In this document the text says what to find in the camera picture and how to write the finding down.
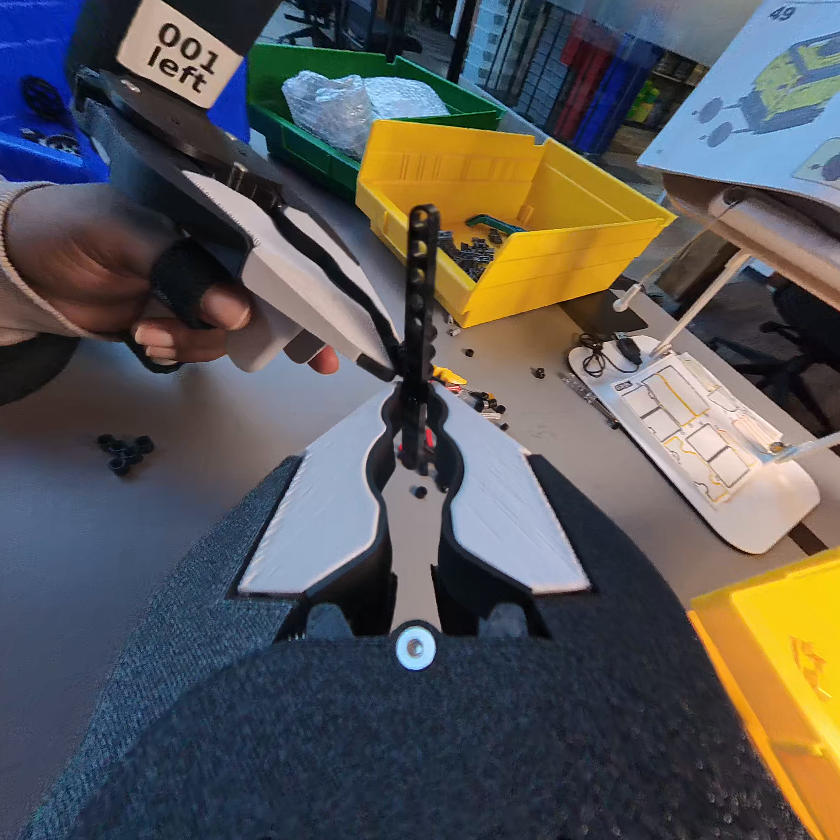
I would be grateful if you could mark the black spoked wheel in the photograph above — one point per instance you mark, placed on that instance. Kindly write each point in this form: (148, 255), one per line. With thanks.
(43, 98)

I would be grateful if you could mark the pile of small block pieces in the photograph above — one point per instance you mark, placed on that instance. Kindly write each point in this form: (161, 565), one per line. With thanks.
(482, 400)

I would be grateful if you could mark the yellow plastic parts bin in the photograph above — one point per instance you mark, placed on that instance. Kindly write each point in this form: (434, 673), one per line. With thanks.
(558, 262)
(774, 656)

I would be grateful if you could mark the heap of black beams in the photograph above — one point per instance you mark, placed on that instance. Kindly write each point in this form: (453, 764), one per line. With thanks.
(472, 253)

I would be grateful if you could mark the grey desk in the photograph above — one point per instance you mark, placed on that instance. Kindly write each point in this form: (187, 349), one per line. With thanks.
(164, 525)

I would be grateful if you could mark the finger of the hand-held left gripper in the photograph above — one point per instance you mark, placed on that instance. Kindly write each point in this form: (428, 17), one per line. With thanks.
(295, 275)
(334, 249)

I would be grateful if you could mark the cluster of black bushes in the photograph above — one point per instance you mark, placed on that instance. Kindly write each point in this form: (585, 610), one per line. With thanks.
(124, 453)

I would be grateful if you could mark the green plastic parts bin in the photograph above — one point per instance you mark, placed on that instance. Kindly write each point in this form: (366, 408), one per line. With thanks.
(275, 79)

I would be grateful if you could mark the white book stand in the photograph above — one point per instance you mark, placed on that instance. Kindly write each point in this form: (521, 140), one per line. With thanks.
(761, 512)

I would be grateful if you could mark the black office chair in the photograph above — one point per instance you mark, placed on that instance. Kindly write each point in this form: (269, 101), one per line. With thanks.
(800, 341)

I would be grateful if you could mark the person's left forearm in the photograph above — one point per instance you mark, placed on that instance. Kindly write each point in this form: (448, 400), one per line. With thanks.
(26, 308)

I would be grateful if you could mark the clear screwdriver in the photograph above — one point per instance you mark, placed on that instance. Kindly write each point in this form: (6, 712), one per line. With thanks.
(587, 397)

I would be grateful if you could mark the multicolour parts drawer racks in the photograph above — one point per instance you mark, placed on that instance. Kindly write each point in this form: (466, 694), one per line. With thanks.
(604, 85)

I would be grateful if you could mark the open instruction booklet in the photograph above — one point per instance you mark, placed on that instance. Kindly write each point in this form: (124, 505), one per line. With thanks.
(741, 98)

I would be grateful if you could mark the green angled beam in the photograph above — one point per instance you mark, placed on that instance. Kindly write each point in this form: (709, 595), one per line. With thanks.
(495, 223)

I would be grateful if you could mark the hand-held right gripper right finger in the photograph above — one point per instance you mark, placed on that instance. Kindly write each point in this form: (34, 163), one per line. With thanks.
(512, 518)

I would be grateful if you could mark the bubble wrap bundle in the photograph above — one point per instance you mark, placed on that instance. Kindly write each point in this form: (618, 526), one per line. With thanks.
(348, 105)

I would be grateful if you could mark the black chair armrest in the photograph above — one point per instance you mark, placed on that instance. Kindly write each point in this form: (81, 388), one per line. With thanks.
(33, 367)

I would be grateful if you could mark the blue plastic parts bin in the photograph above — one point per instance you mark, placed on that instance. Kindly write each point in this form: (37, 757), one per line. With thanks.
(39, 46)

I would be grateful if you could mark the thin black perforated beam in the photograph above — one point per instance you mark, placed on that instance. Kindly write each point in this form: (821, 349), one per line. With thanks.
(420, 295)

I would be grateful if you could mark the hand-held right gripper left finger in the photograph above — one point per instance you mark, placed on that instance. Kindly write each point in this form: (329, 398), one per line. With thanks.
(321, 518)

